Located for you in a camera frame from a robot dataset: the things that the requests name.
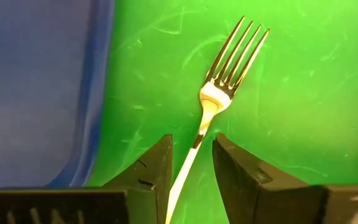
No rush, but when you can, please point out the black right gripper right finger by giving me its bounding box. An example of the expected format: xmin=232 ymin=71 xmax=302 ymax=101
xmin=212 ymin=133 xmax=326 ymax=224

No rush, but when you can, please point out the silver fork with orange handle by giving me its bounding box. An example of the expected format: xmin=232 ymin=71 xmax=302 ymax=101
xmin=165 ymin=16 xmax=271 ymax=224

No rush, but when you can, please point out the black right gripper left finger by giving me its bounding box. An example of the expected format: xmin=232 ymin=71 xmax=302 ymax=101
xmin=101 ymin=134 xmax=174 ymax=224

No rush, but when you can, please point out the blue plastic tray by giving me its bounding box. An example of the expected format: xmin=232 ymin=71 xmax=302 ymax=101
xmin=0 ymin=0 xmax=116 ymax=193

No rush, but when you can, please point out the green table mat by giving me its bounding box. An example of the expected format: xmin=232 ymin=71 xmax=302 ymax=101
xmin=85 ymin=0 xmax=358 ymax=224

